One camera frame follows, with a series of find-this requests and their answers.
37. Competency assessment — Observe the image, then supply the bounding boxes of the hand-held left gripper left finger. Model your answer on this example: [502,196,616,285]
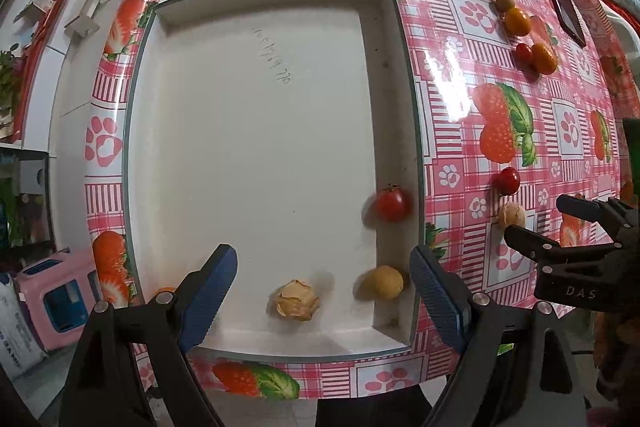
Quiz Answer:
[59,244,238,427]

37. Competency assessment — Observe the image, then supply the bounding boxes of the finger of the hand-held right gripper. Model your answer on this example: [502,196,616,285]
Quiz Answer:
[556,194,640,244]
[504,225,627,266]

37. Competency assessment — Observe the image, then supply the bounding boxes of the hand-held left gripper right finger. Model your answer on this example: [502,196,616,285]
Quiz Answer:
[409,245,590,427]

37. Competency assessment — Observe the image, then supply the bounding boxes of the husked physalis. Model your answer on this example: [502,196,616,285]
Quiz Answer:
[272,278,321,322]
[497,201,527,230]

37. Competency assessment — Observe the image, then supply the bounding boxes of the dimpled mandarin orange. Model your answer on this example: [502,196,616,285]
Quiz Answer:
[530,43,559,75]

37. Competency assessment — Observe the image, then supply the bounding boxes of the white rectangular tray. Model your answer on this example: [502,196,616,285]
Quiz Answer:
[121,0,426,364]

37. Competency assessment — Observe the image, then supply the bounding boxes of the strawberry print plastic tablecloth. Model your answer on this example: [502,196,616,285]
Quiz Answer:
[82,0,640,400]

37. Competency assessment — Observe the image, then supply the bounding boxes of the pink plastic stool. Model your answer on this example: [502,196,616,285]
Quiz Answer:
[15,248,103,353]

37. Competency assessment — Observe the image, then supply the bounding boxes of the white printed sack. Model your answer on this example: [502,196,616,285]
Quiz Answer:
[0,274,48,380]

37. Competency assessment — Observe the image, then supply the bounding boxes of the black smartphone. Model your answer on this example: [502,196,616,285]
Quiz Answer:
[542,0,587,48]

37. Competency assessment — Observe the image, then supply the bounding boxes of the dark glass cabinet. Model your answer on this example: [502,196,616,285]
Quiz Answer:
[0,147,56,253]

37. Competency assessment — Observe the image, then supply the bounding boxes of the green potted plant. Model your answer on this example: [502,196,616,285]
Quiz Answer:
[0,49,26,142]

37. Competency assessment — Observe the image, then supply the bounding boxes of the white cardboard bracket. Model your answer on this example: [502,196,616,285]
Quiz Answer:
[12,0,57,25]
[64,0,113,38]

